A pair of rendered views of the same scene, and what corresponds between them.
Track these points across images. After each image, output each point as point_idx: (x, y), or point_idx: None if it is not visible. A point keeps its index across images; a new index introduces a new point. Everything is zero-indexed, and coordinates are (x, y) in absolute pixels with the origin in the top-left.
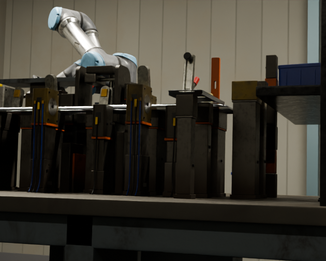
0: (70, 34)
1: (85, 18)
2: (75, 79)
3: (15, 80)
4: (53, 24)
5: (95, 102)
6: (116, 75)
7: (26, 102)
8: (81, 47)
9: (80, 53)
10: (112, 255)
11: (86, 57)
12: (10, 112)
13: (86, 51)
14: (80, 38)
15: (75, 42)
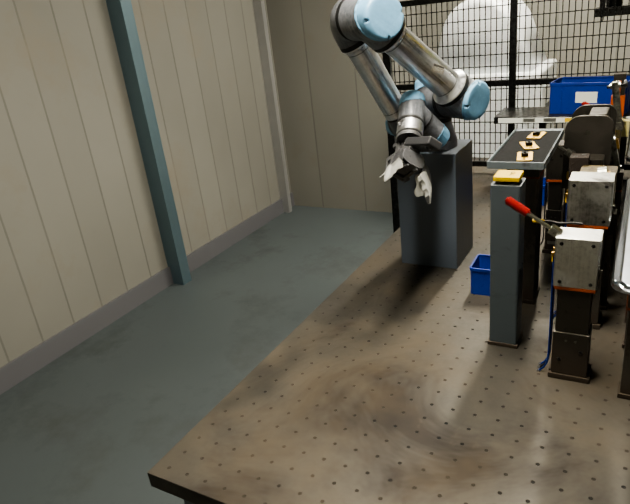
0: (422, 50)
1: None
2: (612, 135)
3: (549, 157)
4: (395, 29)
5: (455, 154)
6: (616, 118)
7: (615, 185)
8: (449, 74)
9: (446, 83)
10: None
11: (477, 90)
12: None
13: (466, 79)
14: (438, 57)
15: (435, 65)
